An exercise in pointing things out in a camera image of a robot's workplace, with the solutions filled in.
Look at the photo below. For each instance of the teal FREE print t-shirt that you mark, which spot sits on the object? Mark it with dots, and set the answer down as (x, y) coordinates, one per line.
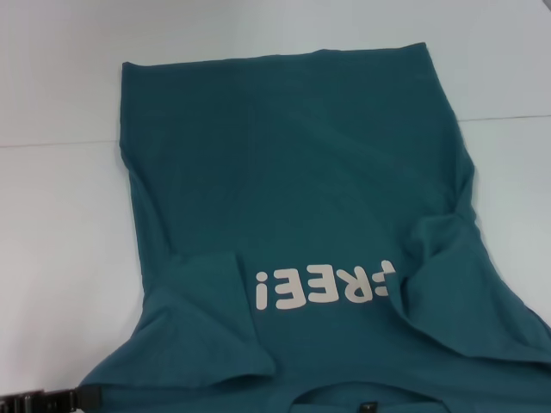
(301, 172)

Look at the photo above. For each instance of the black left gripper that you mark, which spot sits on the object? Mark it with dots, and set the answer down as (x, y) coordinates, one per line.
(21, 402)

